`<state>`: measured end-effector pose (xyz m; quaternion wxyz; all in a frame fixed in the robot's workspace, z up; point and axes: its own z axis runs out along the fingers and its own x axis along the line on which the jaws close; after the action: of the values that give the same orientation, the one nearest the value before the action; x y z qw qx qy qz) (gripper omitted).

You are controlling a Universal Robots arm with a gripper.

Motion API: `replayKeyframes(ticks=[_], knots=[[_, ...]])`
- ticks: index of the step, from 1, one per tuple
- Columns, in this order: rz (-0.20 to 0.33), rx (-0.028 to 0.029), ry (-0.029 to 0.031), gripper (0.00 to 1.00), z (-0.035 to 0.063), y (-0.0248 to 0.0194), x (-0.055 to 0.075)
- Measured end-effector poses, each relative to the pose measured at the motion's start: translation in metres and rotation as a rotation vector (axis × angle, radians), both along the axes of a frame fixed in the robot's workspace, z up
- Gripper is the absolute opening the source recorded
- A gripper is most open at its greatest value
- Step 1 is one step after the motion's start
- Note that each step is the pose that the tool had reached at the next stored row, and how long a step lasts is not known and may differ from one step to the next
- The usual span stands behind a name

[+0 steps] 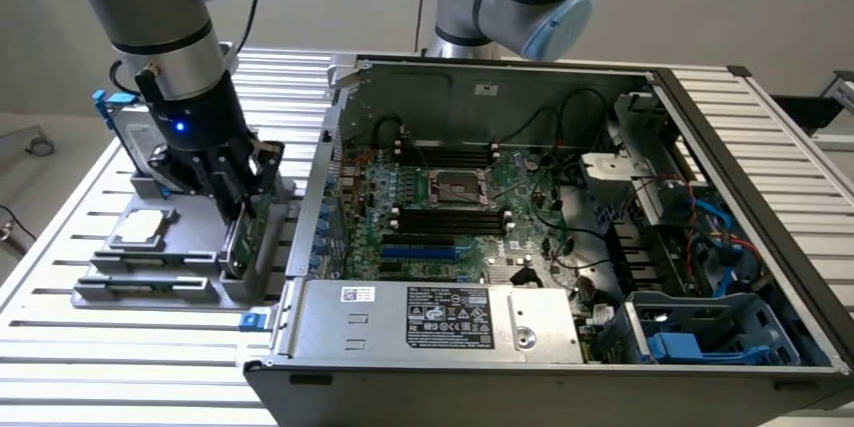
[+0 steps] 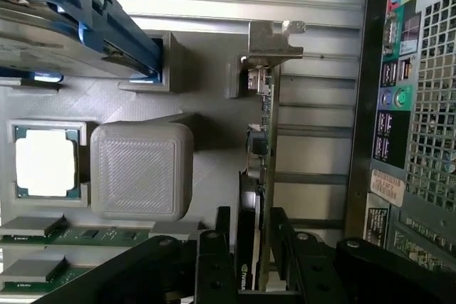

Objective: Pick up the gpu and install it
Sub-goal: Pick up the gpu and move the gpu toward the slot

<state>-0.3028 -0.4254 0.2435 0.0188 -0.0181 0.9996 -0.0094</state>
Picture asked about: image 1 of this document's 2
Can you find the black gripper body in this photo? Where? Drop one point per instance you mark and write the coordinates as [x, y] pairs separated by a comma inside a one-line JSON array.
[[190, 122]]

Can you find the green graphics card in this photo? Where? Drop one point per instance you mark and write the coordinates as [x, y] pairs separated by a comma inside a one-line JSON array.
[[250, 239]]

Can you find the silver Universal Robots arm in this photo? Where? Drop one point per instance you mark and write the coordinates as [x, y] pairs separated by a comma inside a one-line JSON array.
[[154, 12]]

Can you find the grey parts rack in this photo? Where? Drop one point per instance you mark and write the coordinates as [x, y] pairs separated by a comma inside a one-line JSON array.
[[194, 227]]

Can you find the hard disk with blue carrier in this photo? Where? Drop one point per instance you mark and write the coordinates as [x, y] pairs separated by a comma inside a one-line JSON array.
[[136, 139]]

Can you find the silver CPU chip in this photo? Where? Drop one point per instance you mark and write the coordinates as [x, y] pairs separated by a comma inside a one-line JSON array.
[[142, 227]]

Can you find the RAM stick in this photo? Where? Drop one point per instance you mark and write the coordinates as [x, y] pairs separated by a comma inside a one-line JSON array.
[[156, 258], [143, 283]]

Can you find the grey caster wheel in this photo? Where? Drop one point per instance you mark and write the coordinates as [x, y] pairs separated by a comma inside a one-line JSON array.
[[40, 144]]

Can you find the small blue clip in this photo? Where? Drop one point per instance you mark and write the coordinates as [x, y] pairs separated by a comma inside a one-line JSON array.
[[249, 321]]

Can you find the black expansion slot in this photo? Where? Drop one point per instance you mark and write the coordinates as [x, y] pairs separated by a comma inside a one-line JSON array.
[[417, 239]]

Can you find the black RAM slot bank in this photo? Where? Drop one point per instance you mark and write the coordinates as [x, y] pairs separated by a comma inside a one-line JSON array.
[[450, 221], [447, 154]]

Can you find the blue expansion slot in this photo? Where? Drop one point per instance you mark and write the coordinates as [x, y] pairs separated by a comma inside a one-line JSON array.
[[419, 251]]

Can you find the CPU socket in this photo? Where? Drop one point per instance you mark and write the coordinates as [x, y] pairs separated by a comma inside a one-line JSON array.
[[459, 187]]

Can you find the grey power supply unit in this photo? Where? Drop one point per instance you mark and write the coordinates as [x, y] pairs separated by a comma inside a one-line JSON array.
[[381, 327]]

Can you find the white case sticker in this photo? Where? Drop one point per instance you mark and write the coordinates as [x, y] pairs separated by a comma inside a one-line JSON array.
[[487, 89]]

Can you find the green motherboard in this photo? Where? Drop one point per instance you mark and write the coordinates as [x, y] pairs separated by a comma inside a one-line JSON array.
[[527, 207]]

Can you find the silver chipset heat sink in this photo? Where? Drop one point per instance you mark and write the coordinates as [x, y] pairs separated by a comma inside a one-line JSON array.
[[510, 276]]

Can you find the black open PC case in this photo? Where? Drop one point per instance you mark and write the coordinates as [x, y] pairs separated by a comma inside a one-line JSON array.
[[734, 157]]

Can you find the blue disk bay latch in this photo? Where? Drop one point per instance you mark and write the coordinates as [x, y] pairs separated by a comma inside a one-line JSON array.
[[674, 347]]

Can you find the grey disk bay cage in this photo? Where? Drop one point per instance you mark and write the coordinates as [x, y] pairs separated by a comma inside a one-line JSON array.
[[728, 312]]

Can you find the grey metal drive bracket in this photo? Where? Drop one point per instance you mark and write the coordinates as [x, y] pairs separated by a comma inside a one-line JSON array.
[[617, 172]]

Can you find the aluminium frame profile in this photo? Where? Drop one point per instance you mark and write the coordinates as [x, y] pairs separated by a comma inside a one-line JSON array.
[[810, 107]]

